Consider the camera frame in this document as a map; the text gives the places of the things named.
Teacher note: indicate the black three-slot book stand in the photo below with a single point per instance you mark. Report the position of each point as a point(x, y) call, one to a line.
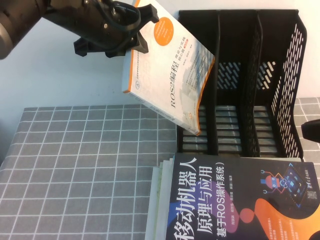
point(275, 75)

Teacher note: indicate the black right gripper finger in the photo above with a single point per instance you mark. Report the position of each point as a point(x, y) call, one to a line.
point(312, 131)

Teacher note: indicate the dark mobile robot book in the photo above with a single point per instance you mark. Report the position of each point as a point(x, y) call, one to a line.
point(225, 200)

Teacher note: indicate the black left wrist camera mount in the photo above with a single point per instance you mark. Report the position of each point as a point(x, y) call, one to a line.
point(80, 47)

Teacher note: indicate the white ROS2 book orange edge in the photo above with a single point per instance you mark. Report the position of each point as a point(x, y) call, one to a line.
point(170, 75)

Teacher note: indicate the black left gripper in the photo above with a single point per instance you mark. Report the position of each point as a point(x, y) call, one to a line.
point(100, 22)

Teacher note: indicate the grey checked tablecloth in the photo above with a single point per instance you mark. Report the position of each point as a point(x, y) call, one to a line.
point(75, 162)

